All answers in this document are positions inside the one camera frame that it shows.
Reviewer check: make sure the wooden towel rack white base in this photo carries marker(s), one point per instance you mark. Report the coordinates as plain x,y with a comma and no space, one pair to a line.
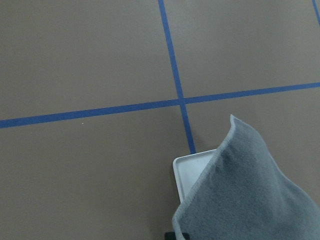
187,169

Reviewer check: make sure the blue grey towel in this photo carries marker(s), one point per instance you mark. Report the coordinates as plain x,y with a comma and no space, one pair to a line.
243,195

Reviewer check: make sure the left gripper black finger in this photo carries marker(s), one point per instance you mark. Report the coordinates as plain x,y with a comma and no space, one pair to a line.
172,236

